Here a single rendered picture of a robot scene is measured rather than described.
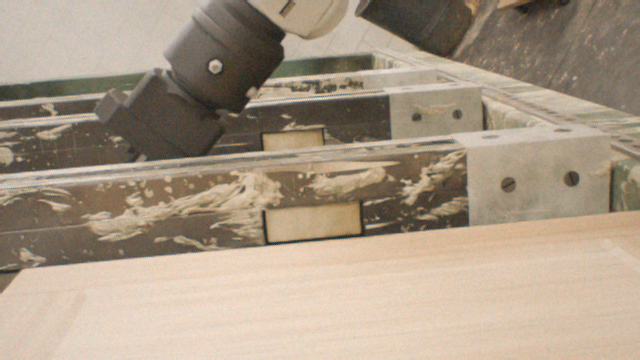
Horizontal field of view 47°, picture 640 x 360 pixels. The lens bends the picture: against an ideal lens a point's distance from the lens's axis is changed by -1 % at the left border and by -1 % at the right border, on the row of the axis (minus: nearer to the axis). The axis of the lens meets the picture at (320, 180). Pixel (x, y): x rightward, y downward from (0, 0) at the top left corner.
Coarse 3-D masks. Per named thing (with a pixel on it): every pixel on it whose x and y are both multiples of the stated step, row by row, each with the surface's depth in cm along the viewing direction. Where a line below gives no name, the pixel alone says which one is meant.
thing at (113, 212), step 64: (576, 128) 66; (0, 192) 60; (64, 192) 60; (128, 192) 60; (192, 192) 61; (256, 192) 61; (320, 192) 62; (384, 192) 62; (448, 192) 63; (512, 192) 63; (576, 192) 64; (0, 256) 61; (64, 256) 61; (128, 256) 62
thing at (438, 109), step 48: (288, 96) 103; (336, 96) 99; (384, 96) 98; (432, 96) 99; (480, 96) 99; (0, 144) 96; (48, 144) 96; (96, 144) 97; (240, 144) 98; (336, 144) 99
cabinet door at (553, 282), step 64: (192, 256) 56; (256, 256) 55; (320, 256) 54; (384, 256) 53; (448, 256) 53; (512, 256) 52; (576, 256) 51; (0, 320) 47; (64, 320) 46; (128, 320) 46; (192, 320) 45; (256, 320) 45; (320, 320) 44; (384, 320) 43; (448, 320) 43; (512, 320) 42; (576, 320) 42
